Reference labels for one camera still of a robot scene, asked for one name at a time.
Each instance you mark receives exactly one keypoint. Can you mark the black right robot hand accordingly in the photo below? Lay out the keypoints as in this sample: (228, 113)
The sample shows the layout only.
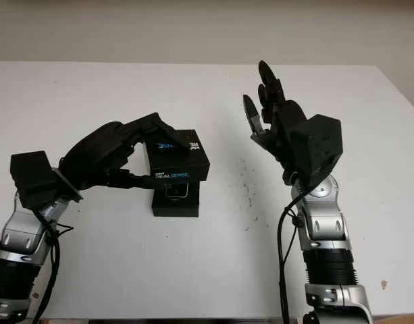
(287, 118)

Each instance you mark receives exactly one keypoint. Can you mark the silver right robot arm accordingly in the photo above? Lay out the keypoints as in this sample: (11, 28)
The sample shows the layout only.
(325, 219)

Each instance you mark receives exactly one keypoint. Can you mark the black box base with insert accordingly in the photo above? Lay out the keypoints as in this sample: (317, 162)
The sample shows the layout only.
(174, 209)

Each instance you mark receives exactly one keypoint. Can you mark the black RealSense box lid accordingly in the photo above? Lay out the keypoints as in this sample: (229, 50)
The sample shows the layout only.
(179, 160)

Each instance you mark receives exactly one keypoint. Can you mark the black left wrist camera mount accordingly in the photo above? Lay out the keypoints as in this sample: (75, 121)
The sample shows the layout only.
(32, 182)

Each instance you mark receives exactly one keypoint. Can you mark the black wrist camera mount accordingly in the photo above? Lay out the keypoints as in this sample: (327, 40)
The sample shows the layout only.
(32, 182)
(319, 148)

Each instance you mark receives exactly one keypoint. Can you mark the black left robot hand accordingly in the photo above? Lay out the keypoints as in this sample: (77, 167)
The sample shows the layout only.
(98, 152)

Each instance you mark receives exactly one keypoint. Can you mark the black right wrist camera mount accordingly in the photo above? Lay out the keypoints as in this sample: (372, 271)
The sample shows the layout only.
(319, 148)

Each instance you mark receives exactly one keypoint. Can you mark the small silver black camera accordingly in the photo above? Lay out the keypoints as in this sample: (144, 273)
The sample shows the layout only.
(177, 191)

